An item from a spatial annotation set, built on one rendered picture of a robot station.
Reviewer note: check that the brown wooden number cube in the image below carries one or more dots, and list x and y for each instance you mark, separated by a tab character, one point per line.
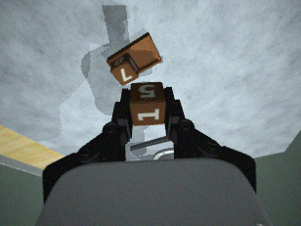
147	103
124	69

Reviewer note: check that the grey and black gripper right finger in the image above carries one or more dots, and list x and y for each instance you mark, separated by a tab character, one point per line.
188	142

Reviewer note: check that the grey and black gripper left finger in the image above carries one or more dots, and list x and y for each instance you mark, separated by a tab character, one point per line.
106	147

